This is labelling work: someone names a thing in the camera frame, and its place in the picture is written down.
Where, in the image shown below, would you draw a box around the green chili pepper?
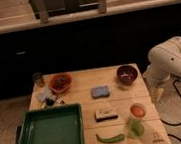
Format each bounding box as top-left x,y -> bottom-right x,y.
96,134 -> 125,144

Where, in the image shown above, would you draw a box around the green plastic cup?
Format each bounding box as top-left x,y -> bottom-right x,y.
127,118 -> 145,139

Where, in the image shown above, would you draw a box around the small glass jar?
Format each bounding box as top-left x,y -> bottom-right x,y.
32,73 -> 45,88

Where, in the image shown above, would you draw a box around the crumpled wrapper with dark items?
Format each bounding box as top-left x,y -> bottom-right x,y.
36,89 -> 65,108

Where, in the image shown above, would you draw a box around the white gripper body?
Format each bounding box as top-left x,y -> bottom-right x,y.
143,71 -> 168,95

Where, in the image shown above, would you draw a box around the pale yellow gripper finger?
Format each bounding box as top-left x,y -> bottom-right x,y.
152,88 -> 164,103

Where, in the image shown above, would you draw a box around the blue sponge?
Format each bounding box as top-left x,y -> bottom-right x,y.
91,85 -> 109,99

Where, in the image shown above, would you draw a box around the wooden chair frame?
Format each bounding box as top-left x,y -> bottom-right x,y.
27,0 -> 107,24

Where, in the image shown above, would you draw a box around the dark red bowl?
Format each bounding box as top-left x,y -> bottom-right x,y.
116,65 -> 138,85

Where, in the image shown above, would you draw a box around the green plastic tray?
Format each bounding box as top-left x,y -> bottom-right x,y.
17,104 -> 85,144

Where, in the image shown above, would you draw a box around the orange bowl with beans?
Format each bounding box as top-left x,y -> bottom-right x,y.
49,73 -> 72,94

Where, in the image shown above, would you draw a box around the brown and white block sponge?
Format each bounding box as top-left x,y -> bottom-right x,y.
95,108 -> 118,122

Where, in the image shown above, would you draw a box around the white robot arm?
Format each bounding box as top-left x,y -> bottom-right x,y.
142,36 -> 181,103

